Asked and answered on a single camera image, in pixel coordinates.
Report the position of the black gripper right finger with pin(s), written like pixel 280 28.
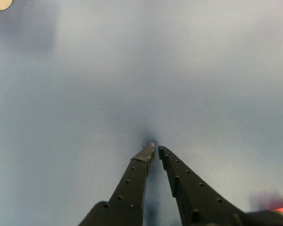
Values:
pixel 198 202

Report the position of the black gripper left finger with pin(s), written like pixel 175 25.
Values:
pixel 129 193

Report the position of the blue-grey table mat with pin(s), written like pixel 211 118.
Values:
pixel 132 70

